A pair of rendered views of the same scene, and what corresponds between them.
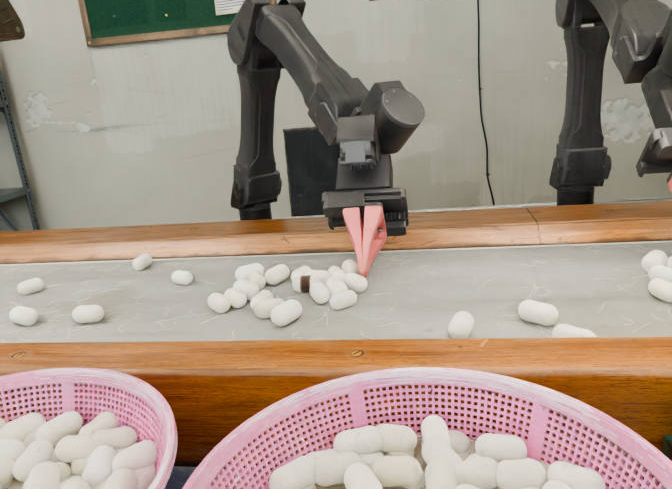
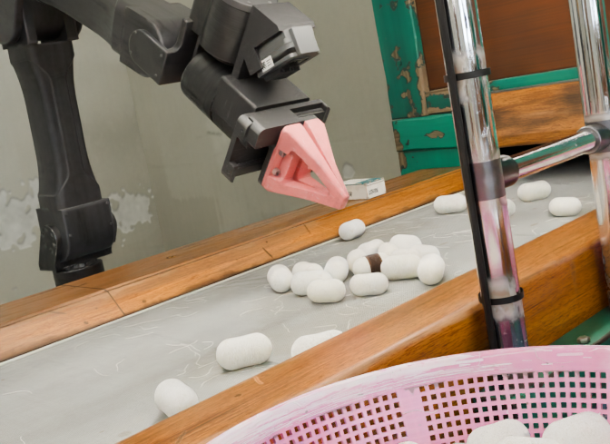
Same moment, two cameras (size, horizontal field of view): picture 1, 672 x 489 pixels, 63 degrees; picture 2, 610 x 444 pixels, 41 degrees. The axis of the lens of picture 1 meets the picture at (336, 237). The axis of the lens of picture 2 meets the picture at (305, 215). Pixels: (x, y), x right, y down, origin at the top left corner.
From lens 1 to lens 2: 23 cm
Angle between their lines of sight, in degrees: 52
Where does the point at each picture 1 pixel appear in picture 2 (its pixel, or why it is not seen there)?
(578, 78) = (50, 110)
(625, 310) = (312, 321)
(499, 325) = (208, 387)
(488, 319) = not seen: hidden behind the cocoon
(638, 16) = (143, 7)
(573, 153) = (71, 212)
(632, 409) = not seen: hidden behind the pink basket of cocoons
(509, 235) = (78, 316)
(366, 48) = not seen: outside the picture
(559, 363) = (365, 353)
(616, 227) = (198, 269)
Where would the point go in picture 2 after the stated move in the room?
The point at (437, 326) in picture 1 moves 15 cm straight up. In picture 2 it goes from (130, 425) to (72, 168)
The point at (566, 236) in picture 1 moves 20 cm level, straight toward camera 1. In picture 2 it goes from (150, 295) to (242, 330)
